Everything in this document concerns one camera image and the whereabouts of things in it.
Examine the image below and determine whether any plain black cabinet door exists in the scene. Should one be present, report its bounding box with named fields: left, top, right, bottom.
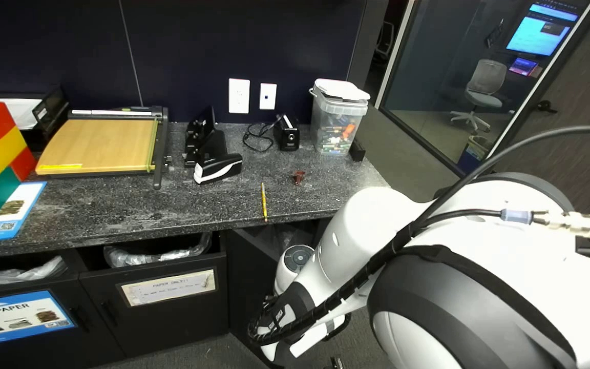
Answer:
left=225, top=225, right=326, bottom=354

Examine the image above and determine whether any base cabinet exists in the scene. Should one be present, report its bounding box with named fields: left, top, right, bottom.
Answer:
left=0, top=216, right=332, bottom=369

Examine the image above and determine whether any cabinet door with white label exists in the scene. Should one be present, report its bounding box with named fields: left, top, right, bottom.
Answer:
left=79, top=252, right=230, bottom=358

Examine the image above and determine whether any cabinet door with blue label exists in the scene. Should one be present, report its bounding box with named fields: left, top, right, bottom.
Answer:
left=0, top=278, right=125, bottom=369

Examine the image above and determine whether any black electric pencil sharpener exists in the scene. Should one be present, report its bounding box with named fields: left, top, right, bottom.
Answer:
left=273, top=114, right=301, bottom=152

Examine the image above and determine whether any clear bin liner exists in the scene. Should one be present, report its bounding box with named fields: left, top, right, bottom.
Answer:
left=0, top=256, right=68, bottom=291
left=252, top=224, right=302, bottom=259
left=103, top=233, right=213, bottom=269

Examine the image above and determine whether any clear plastic tub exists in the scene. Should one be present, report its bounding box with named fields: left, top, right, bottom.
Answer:
left=309, top=78, right=371, bottom=156

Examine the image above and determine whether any small black box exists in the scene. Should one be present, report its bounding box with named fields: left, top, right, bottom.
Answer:
left=348, top=138, right=367, bottom=162

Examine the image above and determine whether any black and white stapler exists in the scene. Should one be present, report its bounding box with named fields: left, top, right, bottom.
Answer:
left=193, top=153, right=244, bottom=185

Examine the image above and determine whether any black hole punch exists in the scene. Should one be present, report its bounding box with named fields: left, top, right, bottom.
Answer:
left=183, top=105, right=229, bottom=168

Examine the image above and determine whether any white tub lid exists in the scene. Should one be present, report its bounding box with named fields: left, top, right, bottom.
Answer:
left=312, top=78, right=371, bottom=103

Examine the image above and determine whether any blue bin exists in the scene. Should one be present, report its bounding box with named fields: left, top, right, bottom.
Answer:
left=457, top=135, right=491, bottom=174

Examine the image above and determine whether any glass partition window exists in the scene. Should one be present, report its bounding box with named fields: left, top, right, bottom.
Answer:
left=375, top=0, right=590, bottom=177

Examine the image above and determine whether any wooden paper cutter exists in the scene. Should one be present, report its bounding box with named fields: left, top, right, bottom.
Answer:
left=35, top=106, right=172, bottom=190

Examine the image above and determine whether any grey office chair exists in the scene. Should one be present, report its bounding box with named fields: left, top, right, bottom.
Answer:
left=450, top=58, right=509, bottom=135

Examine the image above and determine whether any laptop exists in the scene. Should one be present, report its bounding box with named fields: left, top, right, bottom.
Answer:
left=509, top=57, right=539, bottom=77

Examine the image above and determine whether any blue printed sheet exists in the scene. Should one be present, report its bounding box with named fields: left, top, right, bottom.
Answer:
left=0, top=181, right=47, bottom=244

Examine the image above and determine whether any white paper sheet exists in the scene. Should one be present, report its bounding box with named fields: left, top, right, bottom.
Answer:
left=0, top=97, right=45, bottom=131

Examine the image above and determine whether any black cable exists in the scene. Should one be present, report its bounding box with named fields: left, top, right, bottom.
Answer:
left=242, top=116, right=282, bottom=153

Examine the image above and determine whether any white switch plate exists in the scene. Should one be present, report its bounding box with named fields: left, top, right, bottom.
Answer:
left=259, top=83, right=278, bottom=111

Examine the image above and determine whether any white wall socket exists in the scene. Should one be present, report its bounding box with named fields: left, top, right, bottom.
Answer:
left=228, top=78, right=251, bottom=115

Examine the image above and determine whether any wall monitor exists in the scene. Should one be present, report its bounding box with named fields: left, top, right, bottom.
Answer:
left=505, top=2, right=580, bottom=57

